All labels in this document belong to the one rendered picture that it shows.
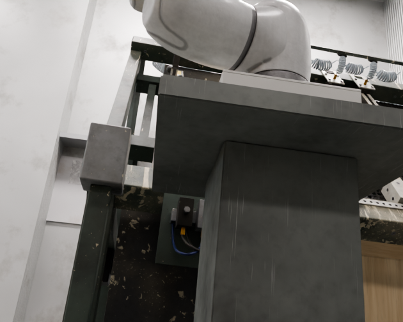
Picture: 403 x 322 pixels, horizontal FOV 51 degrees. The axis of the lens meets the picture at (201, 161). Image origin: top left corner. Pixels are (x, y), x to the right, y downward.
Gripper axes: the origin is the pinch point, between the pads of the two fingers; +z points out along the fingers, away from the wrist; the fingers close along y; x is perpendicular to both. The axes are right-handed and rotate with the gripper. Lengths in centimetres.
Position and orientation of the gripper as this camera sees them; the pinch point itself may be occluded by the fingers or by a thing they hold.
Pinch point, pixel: (173, 74)
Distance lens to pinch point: 195.4
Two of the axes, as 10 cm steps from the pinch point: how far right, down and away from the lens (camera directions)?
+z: -1.9, 8.1, 5.5
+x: 9.8, 1.5, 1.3
